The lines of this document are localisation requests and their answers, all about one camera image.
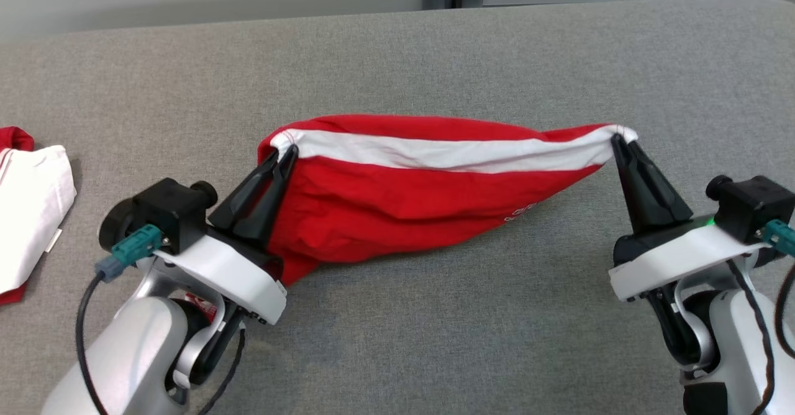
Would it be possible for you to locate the left camera cable teal plug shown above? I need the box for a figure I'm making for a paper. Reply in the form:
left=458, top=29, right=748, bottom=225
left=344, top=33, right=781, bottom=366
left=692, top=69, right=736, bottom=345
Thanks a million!
left=76, top=225, right=164, bottom=415

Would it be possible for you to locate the red white Bulls jersey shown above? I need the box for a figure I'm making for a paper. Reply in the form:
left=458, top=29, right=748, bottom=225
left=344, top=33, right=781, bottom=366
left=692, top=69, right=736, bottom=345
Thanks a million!
left=0, top=127, right=78, bottom=306

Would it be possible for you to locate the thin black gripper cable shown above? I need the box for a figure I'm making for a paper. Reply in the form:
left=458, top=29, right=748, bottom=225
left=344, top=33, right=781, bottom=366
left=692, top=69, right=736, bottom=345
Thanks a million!
left=198, top=325, right=247, bottom=415
left=725, top=258, right=778, bottom=415

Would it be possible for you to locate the thin black right gripper cable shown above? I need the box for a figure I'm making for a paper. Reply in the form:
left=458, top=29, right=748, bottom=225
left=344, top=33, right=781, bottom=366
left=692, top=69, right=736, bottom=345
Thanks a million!
left=725, top=258, right=778, bottom=415

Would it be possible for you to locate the thin black left gripper cable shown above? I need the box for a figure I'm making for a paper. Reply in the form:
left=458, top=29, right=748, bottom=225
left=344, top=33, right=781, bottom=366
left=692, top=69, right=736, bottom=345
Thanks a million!
left=198, top=325, right=247, bottom=415

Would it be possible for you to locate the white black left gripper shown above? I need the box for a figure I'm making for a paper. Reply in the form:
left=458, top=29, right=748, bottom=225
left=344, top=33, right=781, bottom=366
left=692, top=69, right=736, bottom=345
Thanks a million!
left=152, top=145, right=300, bottom=326

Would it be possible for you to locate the red shorts white waistband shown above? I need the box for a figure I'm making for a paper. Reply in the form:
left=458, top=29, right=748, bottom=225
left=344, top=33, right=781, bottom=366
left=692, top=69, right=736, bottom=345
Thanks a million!
left=257, top=114, right=640, bottom=287

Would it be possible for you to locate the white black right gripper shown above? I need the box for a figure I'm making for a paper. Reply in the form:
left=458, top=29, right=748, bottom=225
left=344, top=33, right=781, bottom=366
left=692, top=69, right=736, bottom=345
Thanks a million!
left=607, top=134, right=768, bottom=303

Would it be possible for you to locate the camera cable teal plug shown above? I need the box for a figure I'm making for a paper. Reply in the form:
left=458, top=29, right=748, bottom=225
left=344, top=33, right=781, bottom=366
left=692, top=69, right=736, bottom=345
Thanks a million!
left=76, top=225, right=164, bottom=415
left=760, top=219, right=795, bottom=361

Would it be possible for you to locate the right camera cable teal plug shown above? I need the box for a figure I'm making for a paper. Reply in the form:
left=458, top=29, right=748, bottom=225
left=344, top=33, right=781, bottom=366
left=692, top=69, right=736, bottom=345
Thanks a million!
left=760, top=219, right=795, bottom=361

